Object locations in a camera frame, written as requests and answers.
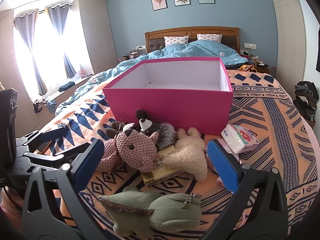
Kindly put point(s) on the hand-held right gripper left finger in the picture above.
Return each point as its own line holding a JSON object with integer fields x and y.
{"x": 87, "y": 160}

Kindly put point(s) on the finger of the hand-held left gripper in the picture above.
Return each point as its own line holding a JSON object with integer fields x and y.
{"x": 50, "y": 133}
{"x": 45, "y": 158}

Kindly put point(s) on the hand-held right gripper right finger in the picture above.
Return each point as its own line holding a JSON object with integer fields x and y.
{"x": 222, "y": 165}

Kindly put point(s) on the pink floral pouch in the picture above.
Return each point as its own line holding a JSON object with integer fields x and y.
{"x": 228, "y": 148}

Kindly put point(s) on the pink floral tissue pack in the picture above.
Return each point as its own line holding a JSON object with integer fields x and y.
{"x": 240, "y": 136}

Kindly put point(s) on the cream rabbit plush toy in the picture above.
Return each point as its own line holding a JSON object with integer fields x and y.
{"x": 187, "y": 152}

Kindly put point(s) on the pink knitted plush bear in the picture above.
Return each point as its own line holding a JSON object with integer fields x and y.
{"x": 135, "y": 150}

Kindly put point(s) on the yellow tissue pack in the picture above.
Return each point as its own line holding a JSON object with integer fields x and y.
{"x": 160, "y": 173}

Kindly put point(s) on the grey raccoon plush toy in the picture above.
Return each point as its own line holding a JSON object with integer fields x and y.
{"x": 165, "y": 132}

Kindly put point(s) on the green dinosaur plush toy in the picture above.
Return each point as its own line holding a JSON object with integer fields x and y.
{"x": 162, "y": 210}

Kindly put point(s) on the pink cardboard box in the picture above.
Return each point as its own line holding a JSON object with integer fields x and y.
{"x": 175, "y": 105}

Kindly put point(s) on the person's left forearm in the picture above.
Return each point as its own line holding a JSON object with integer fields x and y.
{"x": 10, "y": 205}

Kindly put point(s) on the dark blue cushion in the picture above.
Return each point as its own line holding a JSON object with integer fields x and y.
{"x": 66, "y": 86}

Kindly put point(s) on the orange patterned blanket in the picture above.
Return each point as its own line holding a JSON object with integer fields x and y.
{"x": 262, "y": 120}

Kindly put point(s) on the small pink fan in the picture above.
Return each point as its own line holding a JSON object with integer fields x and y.
{"x": 82, "y": 73}

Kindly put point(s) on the grey blue curtain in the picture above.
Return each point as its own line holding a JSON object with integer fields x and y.
{"x": 58, "y": 22}
{"x": 25, "y": 30}

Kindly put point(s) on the yellow orange plush toy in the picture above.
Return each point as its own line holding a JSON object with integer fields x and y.
{"x": 246, "y": 68}

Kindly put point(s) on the dark grey blanket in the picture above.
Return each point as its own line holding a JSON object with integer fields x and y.
{"x": 235, "y": 65}

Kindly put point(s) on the dark wooden nightstand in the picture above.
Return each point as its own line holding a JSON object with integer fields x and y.
{"x": 265, "y": 69}

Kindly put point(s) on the pile of dark clothes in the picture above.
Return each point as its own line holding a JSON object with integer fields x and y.
{"x": 303, "y": 97}

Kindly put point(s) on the bedside table with bottles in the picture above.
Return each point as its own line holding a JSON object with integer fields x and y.
{"x": 131, "y": 55}

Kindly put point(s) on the blue floral duvet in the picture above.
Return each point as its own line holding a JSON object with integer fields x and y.
{"x": 200, "y": 48}

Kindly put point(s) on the white spotted pillow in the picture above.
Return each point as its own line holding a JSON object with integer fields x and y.
{"x": 210, "y": 37}
{"x": 175, "y": 40}

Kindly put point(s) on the wooden bed headboard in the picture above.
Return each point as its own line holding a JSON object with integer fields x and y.
{"x": 190, "y": 31}

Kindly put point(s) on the white wall socket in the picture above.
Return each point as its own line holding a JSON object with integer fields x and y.
{"x": 140, "y": 47}
{"x": 250, "y": 45}

